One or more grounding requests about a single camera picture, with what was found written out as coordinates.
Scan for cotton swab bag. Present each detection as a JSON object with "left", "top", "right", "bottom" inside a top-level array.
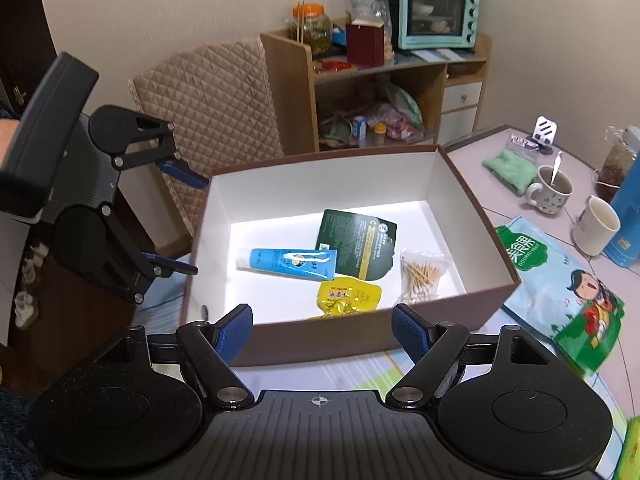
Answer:
[{"left": 398, "top": 252, "right": 452, "bottom": 304}]

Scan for yellow snack packet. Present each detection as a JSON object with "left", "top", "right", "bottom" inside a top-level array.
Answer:
[{"left": 317, "top": 276, "right": 382, "bottom": 318}]

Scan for dark green card packet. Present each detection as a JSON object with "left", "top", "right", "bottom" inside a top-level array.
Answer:
[{"left": 316, "top": 209, "right": 397, "bottom": 282}]

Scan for blue tube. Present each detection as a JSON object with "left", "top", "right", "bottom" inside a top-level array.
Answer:
[{"left": 236, "top": 248, "right": 337, "bottom": 281}]

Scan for quilted beige chair cover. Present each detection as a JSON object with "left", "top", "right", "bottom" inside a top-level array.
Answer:
[{"left": 127, "top": 37, "right": 286, "bottom": 239}]

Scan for light blue snack bag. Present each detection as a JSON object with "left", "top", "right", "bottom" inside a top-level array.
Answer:
[{"left": 496, "top": 217, "right": 625, "bottom": 375}]

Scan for brown cardboard box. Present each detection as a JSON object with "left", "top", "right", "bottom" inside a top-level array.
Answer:
[{"left": 182, "top": 145, "right": 520, "bottom": 366}]

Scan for wooden shelf cabinet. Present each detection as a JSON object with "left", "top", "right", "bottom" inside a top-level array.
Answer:
[{"left": 260, "top": 29, "right": 494, "bottom": 155}]

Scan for green cloth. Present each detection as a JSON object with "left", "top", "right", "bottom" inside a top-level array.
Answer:
[{"left": 482, "top": 150, "right": 537, "bottom": 197}]

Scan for patterned mug with spoon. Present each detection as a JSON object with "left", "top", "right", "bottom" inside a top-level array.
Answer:
[{"left": 524, "top": 151, "right": 574, "bottom": 217}]

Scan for white mug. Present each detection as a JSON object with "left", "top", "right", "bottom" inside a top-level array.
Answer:
[{"left": 572, "top": 195, "right": 620, "bottom": 257}]

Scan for pickle jar orange lid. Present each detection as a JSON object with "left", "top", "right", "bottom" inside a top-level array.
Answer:
[{"left": 286, "top": 1, "right": 334, "bottom": 59}]

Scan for blue thermos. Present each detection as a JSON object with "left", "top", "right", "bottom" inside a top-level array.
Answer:
[{"left": 604, "top": 157, "right": 640, "bottom": 268}]

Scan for dark red box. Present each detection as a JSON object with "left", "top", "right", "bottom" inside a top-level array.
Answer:
[{"left": 346, "top": 16, "right": 385, "bottom": 67}]

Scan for phone stand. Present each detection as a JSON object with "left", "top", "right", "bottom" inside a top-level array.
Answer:
[{"left": 530, "top": 115, "right": 558, "bottom": 155}]

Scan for glass jar with dried fruit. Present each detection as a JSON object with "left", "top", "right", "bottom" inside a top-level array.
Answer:
[{"left": 593, "top": 125, "right": 640, "bottom": 203}]

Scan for teal toaster oven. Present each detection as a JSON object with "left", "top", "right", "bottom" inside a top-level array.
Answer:
[{"left": 397, "top": 0, "right": 480, "bottom": 50}]

